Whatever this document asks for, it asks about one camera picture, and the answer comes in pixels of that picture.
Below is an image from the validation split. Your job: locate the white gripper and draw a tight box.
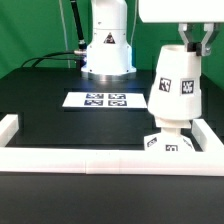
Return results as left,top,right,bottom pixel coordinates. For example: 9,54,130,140
138,0,224,56

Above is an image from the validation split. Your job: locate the white lamp shade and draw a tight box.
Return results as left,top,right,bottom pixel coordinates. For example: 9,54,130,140
148,45,202,120

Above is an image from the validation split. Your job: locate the white lamp base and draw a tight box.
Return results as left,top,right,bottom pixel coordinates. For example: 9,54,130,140
144,117,194,152

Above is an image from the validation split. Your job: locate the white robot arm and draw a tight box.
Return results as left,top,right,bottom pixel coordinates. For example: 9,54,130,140
82,0,224,78

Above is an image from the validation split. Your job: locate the white marker sheet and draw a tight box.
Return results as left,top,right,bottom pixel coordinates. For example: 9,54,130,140
62,92,147,109

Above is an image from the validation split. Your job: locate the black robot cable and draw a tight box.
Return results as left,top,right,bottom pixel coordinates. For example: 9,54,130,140
21,0,88,69

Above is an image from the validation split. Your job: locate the thin grey cable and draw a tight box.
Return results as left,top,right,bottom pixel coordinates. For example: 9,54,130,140
58,0,72,69

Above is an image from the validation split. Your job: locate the white U-shaped frame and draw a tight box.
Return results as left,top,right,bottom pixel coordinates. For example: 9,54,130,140
0,114,224,176

